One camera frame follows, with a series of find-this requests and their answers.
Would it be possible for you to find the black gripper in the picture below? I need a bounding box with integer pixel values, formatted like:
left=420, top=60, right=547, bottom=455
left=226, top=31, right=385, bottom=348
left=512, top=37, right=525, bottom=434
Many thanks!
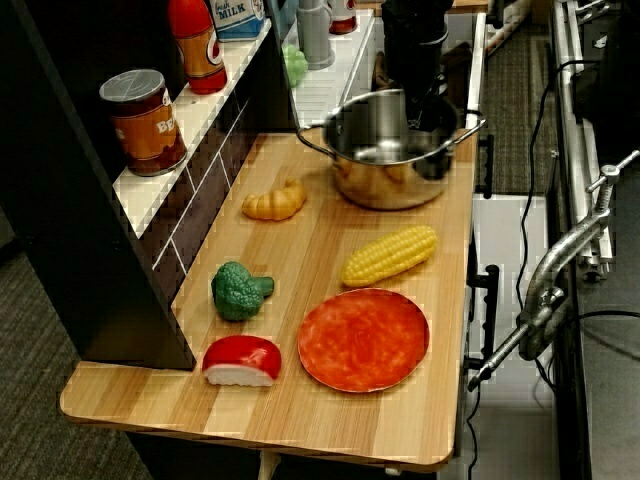
left=385, top=38, right=450, bottom=130

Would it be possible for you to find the stainless steel pot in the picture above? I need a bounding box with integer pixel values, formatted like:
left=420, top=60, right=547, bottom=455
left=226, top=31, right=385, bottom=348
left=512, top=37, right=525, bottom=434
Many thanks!
left=295, top=88, right=488, bottom=212

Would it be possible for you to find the toy kitchen sink basin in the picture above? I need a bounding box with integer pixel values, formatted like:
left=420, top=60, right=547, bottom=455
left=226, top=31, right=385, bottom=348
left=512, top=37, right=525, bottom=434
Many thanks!
left=343, top=12, right=487, bottom=132

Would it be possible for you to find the red and white toy can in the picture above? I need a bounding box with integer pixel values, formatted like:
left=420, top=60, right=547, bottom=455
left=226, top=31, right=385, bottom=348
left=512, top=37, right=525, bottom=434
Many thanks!
left=326, top=0, right=359, bottom=36

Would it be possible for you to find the grey toy faucet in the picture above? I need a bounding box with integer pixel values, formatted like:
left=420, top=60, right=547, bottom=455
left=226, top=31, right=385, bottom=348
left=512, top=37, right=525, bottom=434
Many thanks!
left=295, top=0, right=338, bottom=71

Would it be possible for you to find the light green toy vegetable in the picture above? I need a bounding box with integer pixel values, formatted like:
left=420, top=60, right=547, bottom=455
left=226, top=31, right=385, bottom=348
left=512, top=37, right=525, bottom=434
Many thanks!
left=280, top=43, right=310, bottom=89

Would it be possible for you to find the yellow toy corn cob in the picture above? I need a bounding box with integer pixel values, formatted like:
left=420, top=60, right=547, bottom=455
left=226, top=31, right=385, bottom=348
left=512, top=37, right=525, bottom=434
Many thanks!
left=340, top=224, right=440, bottom=288

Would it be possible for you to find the toy croissant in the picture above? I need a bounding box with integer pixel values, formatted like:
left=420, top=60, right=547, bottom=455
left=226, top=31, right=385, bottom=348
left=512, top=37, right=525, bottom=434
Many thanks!
left=241, top=178, right=309, bottom=222

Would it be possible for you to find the toy milk carton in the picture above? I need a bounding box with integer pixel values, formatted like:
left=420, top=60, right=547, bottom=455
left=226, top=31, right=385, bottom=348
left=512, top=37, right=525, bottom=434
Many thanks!
left=206, top=0, right=267, bottom=42

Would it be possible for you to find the metal c-clamp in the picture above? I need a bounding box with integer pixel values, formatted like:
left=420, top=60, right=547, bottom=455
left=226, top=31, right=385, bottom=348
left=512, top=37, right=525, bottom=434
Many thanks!
left=466, top=149, right=640, bottom=393

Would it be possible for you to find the red toy ketchup bottle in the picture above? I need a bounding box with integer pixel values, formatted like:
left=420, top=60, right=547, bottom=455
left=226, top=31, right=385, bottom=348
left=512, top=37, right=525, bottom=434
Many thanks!
left=166, top=0, right=229, bottom=96

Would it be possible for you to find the orange round plate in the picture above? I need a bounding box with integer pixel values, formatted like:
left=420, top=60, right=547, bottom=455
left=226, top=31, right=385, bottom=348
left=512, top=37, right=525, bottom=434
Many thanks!
left=296, top=287, right=432, bottom=394

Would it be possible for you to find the green toy broccoli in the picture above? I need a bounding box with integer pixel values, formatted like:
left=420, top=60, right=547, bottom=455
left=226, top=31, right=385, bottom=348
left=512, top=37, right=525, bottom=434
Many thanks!
left=210, top=260, right=276, bottom=323

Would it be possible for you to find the toy beans can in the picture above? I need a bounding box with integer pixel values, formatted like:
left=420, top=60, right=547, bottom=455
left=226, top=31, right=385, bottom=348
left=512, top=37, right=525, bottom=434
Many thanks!
left=98, top=68, right=189, bottom=178

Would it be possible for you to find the red toy tuna sushi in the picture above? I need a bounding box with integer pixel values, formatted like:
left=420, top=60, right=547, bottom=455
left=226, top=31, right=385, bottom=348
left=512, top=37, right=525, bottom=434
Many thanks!
left=201, top=334, right=283, bottom=388

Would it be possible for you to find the black toy kitchen shelf unit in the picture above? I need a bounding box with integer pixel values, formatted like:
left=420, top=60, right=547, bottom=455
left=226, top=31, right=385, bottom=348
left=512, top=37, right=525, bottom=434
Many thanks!
left=0, top=0, right=297, bottom=372

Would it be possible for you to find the short black drawer handle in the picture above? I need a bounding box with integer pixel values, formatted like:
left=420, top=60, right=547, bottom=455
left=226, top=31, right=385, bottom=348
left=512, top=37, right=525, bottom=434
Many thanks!
left=476, top=133, right=497, bottom=200

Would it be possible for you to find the long black cable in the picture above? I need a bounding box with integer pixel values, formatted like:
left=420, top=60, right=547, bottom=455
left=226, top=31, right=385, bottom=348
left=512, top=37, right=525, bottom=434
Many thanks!
left=463, top=59, right=601, bottom=480

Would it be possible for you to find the aluminium frame rail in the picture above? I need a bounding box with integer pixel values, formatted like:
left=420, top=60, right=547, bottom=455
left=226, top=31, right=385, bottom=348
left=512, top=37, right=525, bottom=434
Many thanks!
left=548, top=0, right=617, bottom=275

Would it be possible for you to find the long black drawer handle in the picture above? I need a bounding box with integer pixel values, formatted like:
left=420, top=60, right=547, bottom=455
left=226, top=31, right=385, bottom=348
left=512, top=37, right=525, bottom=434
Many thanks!
left=465, top=264, right=502, bottom=372

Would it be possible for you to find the thin black cable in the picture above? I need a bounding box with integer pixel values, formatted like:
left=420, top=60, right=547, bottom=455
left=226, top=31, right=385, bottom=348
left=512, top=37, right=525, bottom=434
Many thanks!
left=574, top=309, right=640, bottom=351

